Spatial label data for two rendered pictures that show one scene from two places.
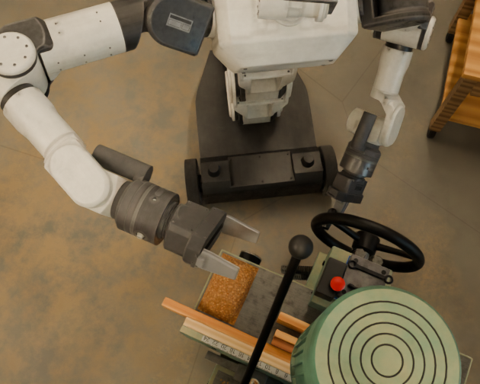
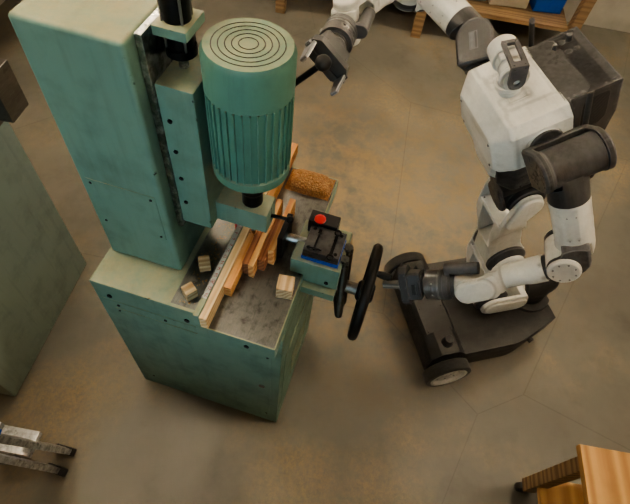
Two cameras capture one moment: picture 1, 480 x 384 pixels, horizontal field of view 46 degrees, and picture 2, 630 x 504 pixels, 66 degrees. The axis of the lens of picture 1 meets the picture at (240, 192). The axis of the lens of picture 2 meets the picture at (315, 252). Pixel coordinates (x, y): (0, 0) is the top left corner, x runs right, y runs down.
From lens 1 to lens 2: 0.97 m
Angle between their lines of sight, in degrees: 34
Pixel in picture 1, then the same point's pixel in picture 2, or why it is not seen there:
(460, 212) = not seen: outside the picture
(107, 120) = (442, 213)
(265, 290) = (311, 205)
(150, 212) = (335, 22)
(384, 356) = (251, 42)
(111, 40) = (446, 12)
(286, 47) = (482, 103)
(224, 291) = (306, 174)
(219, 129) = not seen: hidden behind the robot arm
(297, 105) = (499, 335)
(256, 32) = (484, 79)
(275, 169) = (432, 318)
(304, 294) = not seen: hidden behind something
